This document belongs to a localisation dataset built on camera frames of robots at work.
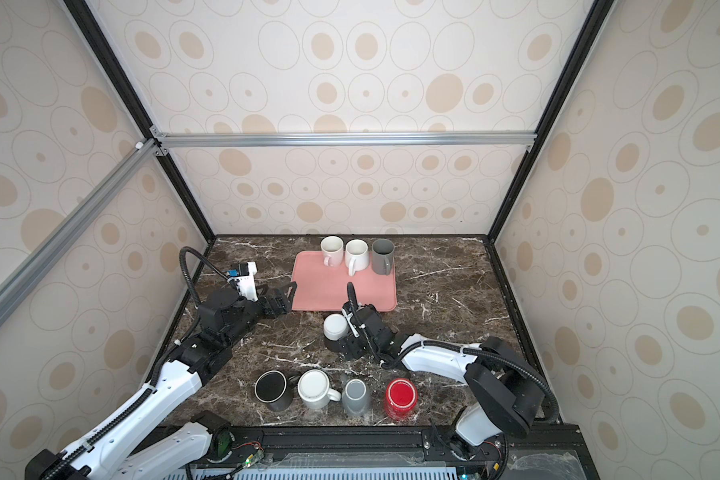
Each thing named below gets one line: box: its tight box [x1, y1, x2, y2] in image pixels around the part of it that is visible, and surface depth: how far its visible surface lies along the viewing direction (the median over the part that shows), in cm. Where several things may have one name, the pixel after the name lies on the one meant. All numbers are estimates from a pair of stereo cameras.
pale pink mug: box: [320, 236, 344, 268], surface depth 106 cm
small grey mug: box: [342, 378, 370, 417], surface depth 75 cm
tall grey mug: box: [371, 238, 395, 276], surface depth 104 cm
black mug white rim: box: [254, 369, 298, 412], surface depth 76 cm
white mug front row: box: [297, 369, 341, 410], surface depth 78 cm
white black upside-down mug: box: [323, 313, 349, 353], surface depth 87 cm
